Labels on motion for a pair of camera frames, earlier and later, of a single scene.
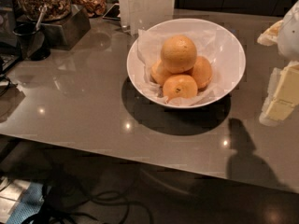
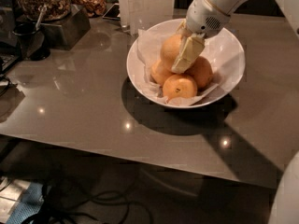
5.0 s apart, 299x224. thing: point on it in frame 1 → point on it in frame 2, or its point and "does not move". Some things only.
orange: x=179 y=87 does not move
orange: x=178 y=53 does not move
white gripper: x=290 y=37 → x=204 y=16
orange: x=160 y=73 does not move
